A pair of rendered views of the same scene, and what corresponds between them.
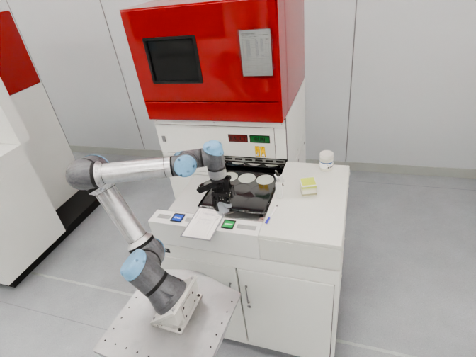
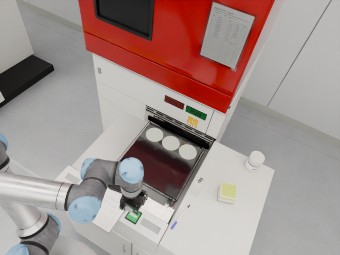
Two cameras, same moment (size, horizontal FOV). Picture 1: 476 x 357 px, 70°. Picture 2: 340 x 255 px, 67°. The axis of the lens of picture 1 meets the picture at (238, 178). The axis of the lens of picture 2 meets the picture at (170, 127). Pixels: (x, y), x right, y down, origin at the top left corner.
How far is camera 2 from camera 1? 0.81 m
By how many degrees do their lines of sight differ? 18
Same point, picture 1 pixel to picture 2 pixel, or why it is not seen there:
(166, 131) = (103, 65)
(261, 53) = (230, 40)
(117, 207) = not seen: hidden behind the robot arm
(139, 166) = (24, 195)
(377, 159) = (294, 115)
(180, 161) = (77, 210)
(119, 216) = (7, 205)
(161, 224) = not seen: hidden behind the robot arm
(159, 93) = (99, 29)
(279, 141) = (215, 123)
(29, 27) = not seen: outside the picture
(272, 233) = (173, 246)
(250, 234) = (151, 239)
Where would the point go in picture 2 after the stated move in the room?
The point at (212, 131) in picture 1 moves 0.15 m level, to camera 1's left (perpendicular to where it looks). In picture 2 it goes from (149, 85) to (122, 81)
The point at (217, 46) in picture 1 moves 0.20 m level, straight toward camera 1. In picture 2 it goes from (180, 9) to (175, 39)
